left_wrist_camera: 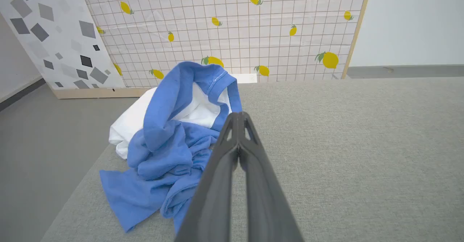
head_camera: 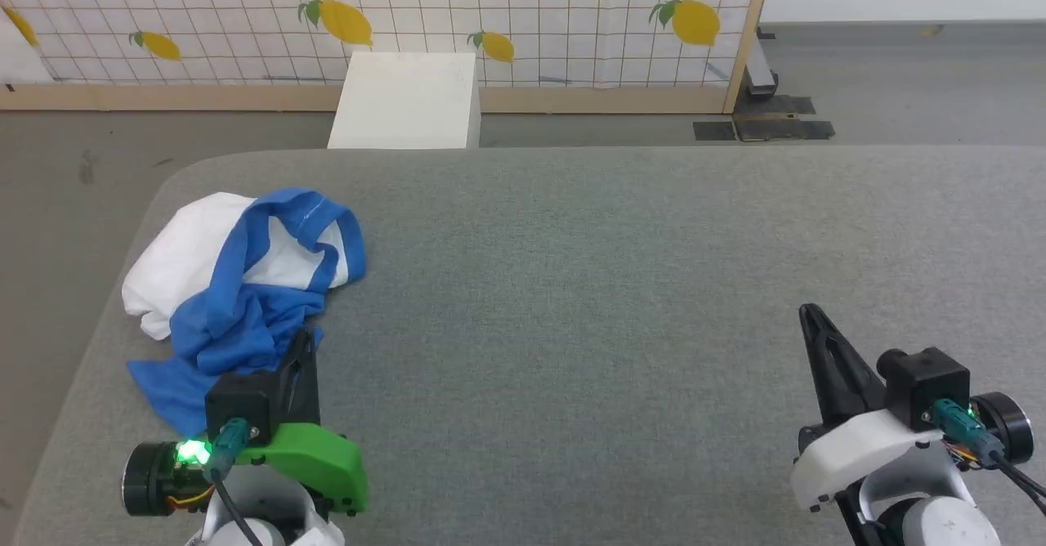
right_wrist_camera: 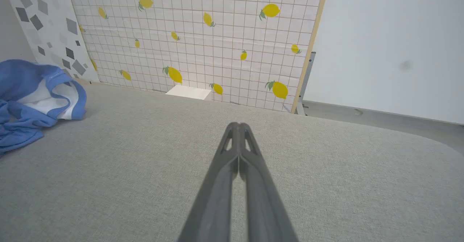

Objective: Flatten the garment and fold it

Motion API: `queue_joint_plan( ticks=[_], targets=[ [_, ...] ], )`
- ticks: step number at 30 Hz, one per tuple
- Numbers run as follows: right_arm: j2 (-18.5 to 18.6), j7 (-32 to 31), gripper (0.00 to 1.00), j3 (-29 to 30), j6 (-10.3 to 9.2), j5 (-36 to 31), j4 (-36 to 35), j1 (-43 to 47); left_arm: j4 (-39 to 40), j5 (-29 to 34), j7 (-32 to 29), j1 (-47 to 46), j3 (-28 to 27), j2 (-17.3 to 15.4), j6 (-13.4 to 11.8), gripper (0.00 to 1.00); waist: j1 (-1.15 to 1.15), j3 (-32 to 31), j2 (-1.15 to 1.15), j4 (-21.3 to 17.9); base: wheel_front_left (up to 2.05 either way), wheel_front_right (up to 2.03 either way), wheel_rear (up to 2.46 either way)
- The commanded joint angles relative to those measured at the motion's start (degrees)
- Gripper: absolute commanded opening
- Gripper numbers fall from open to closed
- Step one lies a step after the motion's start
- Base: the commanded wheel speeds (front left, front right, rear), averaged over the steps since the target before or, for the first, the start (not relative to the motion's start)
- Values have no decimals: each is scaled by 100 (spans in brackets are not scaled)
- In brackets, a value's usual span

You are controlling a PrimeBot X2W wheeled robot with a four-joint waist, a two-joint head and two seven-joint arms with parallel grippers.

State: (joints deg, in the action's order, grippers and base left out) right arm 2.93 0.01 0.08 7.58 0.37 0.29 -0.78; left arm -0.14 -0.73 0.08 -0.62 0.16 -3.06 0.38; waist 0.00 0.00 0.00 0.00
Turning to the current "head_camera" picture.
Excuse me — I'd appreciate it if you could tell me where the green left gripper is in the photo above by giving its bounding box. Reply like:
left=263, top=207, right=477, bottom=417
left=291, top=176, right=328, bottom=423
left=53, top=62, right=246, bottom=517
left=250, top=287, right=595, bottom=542
left=244, top=328, right=370, bottom=519

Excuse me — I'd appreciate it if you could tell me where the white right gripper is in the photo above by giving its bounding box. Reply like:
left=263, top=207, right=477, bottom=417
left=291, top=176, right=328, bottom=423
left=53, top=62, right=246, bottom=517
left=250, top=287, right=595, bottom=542
left=790, top=303, right=955, bottom=514

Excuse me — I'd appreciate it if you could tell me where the white and blue T-shirt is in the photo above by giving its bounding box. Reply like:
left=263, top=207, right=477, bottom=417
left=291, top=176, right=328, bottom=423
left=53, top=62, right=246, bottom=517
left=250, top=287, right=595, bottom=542
left=122, top=188, right=367, bottom=437

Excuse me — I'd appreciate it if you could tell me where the grey fabric work surface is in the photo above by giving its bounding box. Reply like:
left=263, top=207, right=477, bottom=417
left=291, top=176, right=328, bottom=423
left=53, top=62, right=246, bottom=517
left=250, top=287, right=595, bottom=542
left=11, top=146, right=1046, bottom=546

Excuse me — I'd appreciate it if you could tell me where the white rectangular box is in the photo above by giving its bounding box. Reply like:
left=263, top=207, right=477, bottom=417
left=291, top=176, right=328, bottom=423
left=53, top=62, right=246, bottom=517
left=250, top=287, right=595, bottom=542
left=327, top=51, right=482, bottom=150

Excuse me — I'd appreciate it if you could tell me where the grey metal screen foot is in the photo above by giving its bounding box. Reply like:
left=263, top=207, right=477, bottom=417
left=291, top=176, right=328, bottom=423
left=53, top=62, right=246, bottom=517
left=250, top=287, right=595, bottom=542
left=746, top=28, right=780, bottom=102

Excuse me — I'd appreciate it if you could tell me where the black left cable teal plug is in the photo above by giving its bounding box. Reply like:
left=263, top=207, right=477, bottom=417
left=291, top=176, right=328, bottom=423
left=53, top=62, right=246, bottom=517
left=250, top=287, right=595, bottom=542
left=203, top=417, right=264, bottom=546

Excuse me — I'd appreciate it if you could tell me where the black cable teal plug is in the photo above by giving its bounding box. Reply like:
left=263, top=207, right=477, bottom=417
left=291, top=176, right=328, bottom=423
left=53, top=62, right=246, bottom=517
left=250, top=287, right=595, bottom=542
left=933, top=399, right=1046, bottom=519
left=203, top=417, right=264, bottom=546

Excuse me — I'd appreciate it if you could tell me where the black right cable teal plug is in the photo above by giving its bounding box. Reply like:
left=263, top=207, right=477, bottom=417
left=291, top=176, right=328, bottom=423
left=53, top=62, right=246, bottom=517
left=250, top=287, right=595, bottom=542
left=933, top=399, right=1046, bottom=519

